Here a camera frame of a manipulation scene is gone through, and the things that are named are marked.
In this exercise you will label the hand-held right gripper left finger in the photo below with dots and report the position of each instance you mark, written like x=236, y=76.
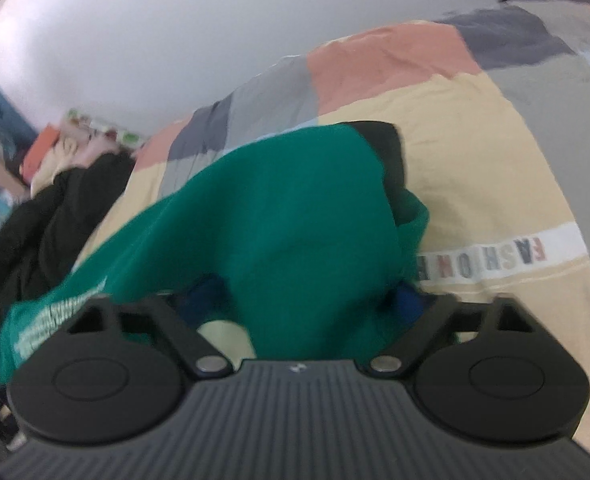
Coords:
x=202, y=300

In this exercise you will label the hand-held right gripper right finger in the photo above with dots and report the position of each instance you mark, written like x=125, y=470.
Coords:
x=409, y=307

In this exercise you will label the green hoodie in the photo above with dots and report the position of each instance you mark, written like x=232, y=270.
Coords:
x=285, y=220

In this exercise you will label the cream and pink clothes pile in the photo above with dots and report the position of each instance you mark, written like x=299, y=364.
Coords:
x=75, y=152

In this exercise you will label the patchwork blanket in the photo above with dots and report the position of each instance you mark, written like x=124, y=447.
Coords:
x=475, y=160

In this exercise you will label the black jacket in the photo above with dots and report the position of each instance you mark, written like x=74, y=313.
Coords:
x=40, y=230

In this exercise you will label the printed white cloth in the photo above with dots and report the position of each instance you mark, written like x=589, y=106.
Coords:
x=102, y=127

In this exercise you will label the orange flat item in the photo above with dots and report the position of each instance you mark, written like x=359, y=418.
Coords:
x=40, y=150

